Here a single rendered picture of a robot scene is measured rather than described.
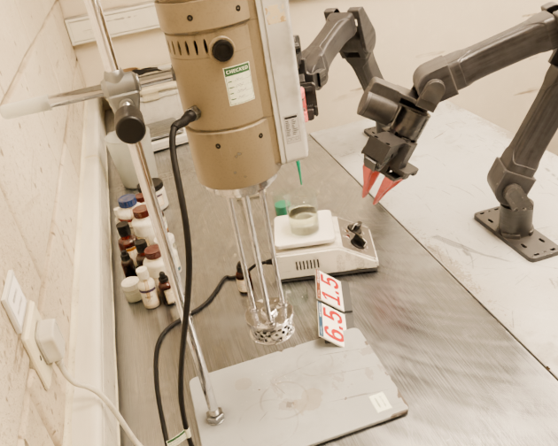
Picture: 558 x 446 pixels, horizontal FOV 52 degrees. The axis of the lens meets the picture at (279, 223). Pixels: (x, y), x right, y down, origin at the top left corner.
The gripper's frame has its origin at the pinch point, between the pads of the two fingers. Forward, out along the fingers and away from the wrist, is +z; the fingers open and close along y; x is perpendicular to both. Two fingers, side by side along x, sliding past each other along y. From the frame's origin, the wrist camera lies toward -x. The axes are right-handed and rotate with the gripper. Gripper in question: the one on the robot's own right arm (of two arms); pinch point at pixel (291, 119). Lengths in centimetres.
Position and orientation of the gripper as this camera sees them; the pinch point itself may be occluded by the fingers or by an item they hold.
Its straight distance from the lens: 104.1
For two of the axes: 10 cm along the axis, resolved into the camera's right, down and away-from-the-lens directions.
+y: 9.9, -1.4, -0.7
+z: 0.1, 5.1, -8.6
